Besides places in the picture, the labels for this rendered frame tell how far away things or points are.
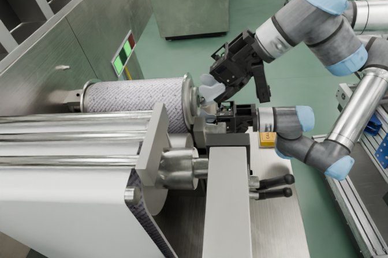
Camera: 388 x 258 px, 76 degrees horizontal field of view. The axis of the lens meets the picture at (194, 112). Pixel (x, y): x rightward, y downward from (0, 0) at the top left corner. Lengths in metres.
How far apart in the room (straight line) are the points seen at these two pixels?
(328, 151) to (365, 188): 1.03
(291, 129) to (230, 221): 0.54
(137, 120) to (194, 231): 0.55
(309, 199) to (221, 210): 1.68
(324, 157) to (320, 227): 1.09
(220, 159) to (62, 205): 0.18
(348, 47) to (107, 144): 0.45
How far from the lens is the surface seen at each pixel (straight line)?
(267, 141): 0.95
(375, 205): 1.77
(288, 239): 0.81
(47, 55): 0.71
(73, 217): 0.35
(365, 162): 1.91
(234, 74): 0.54
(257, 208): 0.84
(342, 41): 0.55
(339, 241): 1.84
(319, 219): 1.86
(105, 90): 0.65
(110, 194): 0.28
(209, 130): 0.63
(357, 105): 0.86
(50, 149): 0.37
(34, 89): 0.66
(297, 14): 0.50
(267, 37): 0.51
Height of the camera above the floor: 1.66
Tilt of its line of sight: 44 degrees down
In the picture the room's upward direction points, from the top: 12 degrees counter-clockwise
